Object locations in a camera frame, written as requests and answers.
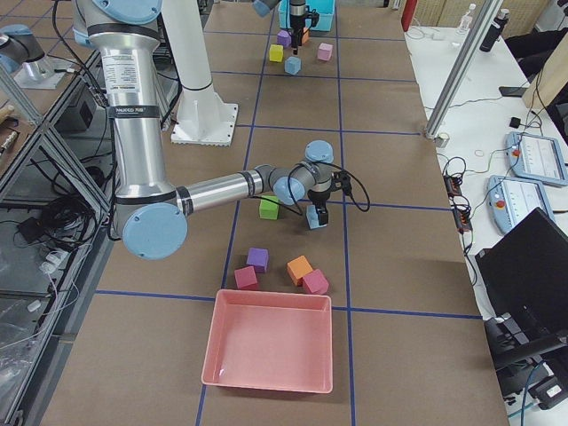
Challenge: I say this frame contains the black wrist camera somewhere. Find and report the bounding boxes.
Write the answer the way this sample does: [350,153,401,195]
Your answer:
[306,11,320,29]
[332,170,352,197]

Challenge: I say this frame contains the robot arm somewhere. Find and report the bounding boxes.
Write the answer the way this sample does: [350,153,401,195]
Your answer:
[74,1,334,260]
[252,0,318,56]

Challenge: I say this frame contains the light pink block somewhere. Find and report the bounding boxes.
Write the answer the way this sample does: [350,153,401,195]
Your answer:
[317,43,334,62]

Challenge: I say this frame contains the red plastic bin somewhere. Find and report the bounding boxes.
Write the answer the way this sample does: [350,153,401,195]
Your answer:
[201,289,334,394]

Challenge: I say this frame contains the cyan plastic bin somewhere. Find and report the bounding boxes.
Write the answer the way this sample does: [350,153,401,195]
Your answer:
[278,0,335,32]

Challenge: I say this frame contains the green block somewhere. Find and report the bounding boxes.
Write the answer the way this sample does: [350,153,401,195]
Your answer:
[258,195,280,220]

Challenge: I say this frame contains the black laptop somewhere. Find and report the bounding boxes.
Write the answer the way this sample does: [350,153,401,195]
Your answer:
[475,208,567,333]

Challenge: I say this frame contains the black water bottle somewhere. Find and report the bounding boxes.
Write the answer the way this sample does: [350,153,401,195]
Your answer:
[479,8,510,52]

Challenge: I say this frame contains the aluminium frame post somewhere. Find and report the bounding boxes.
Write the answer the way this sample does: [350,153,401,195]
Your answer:
[424,0,502,139]

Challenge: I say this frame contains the magenta block beside orange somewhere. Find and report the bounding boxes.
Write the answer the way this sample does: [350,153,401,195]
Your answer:
[302,269,329,295]

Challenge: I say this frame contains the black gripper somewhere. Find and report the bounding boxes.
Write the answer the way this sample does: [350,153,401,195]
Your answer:
[288,4,311,55]
[307,184,332,225]

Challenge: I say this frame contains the yellow block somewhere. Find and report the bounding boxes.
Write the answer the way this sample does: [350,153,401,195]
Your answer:
[269,44,284,63]

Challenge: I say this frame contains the orange block right side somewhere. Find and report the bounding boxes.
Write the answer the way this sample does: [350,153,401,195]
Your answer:
[287,256,313,287]

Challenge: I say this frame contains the blue teach pendant near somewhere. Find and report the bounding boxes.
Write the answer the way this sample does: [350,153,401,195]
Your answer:
[487,175,555,234]

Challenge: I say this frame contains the light blue block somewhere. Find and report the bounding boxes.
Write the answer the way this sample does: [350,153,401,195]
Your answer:
[284,56,302,75]
[306,205,326,230]

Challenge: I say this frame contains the blue teach pendant far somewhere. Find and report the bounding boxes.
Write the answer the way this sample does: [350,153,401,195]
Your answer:
[505,131,567,187]

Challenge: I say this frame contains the magenta block near bin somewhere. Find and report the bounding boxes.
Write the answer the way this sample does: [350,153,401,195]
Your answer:
[234,266,259,290]

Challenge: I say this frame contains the blue teach pendant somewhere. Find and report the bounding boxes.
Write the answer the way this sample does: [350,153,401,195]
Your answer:
[487,175,555,234]
[505,131,567,187]

